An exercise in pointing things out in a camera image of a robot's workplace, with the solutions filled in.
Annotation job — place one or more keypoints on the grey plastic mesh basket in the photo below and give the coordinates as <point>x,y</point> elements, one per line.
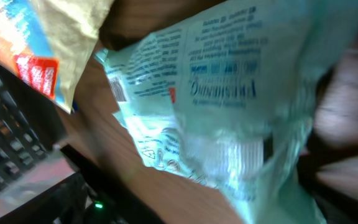
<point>29,126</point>

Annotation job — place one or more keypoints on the yellow snack chip bag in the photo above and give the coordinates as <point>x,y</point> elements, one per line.
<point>47,43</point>

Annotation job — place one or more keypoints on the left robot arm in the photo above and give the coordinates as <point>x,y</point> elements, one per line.
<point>69,188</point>

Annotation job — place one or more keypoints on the mint green wipes pack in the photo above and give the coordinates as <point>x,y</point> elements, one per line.
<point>226,98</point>

